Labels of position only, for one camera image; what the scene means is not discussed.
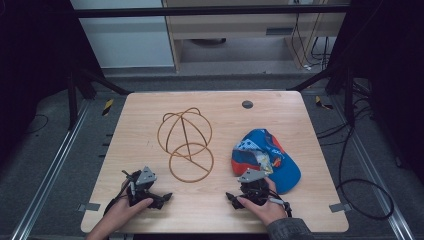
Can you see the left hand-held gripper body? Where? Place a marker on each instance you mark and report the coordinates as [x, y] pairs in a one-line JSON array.
[[145, 176]]

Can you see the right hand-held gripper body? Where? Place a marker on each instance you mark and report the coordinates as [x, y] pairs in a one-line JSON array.
[[254, 186]]

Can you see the blue and red cap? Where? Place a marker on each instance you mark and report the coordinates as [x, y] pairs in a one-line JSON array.
[[266, 150]]

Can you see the person's right hand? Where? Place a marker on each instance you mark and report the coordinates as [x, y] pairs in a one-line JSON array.
[[266, 210]]

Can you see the person's left hand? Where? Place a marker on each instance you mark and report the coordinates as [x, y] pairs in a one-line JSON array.
[[124, 213]]

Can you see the grey tape piece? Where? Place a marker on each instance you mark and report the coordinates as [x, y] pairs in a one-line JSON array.
[[89, 207], [340, 207]]

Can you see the yellow tool on floor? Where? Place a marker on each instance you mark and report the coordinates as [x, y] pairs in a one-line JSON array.
[[107, 107]]

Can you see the yellow and black tape strip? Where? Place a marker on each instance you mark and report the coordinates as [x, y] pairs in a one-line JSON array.
[[322, 103]]

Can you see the white cabinet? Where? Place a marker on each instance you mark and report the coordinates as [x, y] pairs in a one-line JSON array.
[[126, 40]]

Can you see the black curtain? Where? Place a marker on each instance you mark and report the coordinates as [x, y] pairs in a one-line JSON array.
[[33, 66], [393, 83]]

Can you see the metal floor rail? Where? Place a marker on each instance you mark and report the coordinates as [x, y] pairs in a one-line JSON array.
[[376, 180], [50, 173]]

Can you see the black frame strut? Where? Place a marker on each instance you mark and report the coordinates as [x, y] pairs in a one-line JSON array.
[[100, 80], [340, 80]]

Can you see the black horizontal frame bar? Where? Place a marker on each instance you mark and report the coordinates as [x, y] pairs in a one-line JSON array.
[[200, 11]]

